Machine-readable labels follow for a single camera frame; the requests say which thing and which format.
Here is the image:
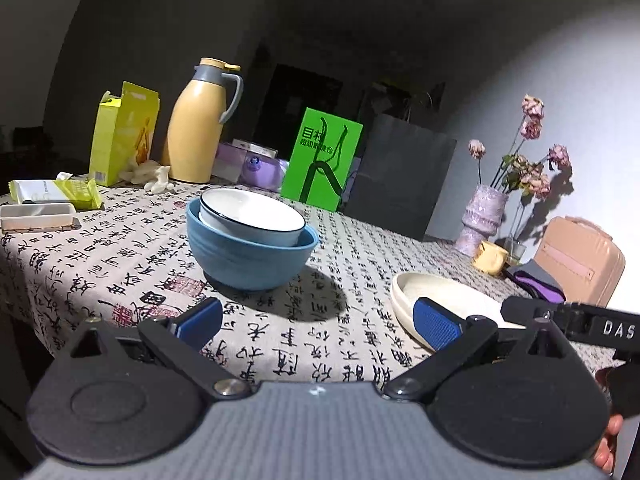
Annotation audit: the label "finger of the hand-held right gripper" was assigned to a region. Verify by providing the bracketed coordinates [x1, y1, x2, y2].
[501, 296, 594, 334]

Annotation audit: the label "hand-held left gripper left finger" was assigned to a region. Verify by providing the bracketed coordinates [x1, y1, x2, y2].
[65, 296, 254, 402]

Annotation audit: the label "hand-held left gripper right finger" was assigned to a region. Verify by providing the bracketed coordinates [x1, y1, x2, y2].
[382, 296, 577, 402]

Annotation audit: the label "blue bowl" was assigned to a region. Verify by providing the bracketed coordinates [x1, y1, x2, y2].
[186, 195, 320, 292]

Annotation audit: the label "person's right hand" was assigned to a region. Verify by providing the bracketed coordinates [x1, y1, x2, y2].
[591, 416, 624, 477]

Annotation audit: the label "grey and purple cloth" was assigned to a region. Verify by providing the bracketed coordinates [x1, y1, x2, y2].
[505, 259, 566, 303]

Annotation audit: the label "pink ribbed case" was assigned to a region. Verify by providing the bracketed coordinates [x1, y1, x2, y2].
[532, 216, 626, 308]

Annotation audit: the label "clear drinking glass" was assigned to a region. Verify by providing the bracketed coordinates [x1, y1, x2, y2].
[504, 236, 528, 263]

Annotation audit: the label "yellow mug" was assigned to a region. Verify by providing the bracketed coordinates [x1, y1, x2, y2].
[472, 240, 510, 276]

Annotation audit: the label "dried pink flowers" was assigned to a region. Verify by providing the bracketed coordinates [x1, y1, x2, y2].
[467, 94, 573, 201]

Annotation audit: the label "black paper bag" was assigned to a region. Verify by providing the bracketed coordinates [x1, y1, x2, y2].
[342, 92, 458, 242]

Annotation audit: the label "crumpled white tissue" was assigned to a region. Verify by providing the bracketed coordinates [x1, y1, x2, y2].
[120, 157, 173, 195]

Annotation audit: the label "purple tissue pack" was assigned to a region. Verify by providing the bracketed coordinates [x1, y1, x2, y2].
[215, 141, 291, 192]

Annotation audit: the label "small white box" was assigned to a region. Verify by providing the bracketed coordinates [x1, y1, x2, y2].
[231, 138, 279, 157]

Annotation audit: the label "yellow thermos jug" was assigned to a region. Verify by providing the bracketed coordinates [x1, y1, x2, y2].
[166, 57, 244, 184]

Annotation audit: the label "yellow-green and white packet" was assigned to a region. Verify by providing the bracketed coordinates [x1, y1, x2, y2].
[9, 177, 103, 212]

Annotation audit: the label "white rectangular tray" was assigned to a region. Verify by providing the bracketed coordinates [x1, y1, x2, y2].
[0, 202, 78, 234]

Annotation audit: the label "yellow-green carton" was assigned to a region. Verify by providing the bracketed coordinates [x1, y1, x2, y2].
[89, 81, 161, 188]

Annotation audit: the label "green paper bag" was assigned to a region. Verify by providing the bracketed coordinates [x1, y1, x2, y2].
[280, 107, 363, 213]

